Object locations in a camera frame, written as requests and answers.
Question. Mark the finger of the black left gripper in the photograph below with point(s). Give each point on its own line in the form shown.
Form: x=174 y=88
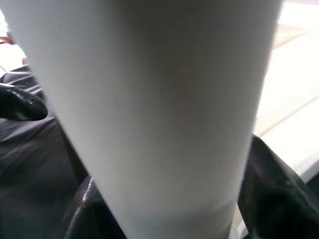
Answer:
x=22 y=104

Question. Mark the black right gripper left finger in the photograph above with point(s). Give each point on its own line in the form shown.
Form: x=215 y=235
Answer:
x=94 y=219

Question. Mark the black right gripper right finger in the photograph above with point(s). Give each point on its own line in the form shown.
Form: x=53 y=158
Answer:
x=279 y=199

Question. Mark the white plastic children table top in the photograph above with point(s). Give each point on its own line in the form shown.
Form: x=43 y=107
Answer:
x=294 y=99

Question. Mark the white plastic table leg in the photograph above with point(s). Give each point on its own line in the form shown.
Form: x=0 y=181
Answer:
x=149 y=99

